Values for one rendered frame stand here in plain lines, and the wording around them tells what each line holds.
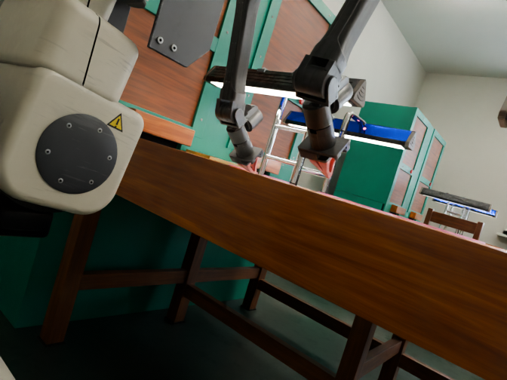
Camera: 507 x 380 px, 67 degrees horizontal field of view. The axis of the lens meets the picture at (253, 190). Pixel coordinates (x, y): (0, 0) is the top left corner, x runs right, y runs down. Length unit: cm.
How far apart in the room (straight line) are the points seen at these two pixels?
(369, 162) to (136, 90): 283
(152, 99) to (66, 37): 108
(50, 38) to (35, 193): 18
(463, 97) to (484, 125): 52
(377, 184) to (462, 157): 250
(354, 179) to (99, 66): 358
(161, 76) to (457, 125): 524
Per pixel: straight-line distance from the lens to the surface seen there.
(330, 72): 77
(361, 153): 401
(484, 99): 640
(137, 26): 155
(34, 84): 51
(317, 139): 84
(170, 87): 163
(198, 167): 98
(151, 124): 151
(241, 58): 115
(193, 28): 60
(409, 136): 166
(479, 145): 621
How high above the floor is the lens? 77
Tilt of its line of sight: 3 degrees down
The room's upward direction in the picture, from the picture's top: 17 degrees clockwise
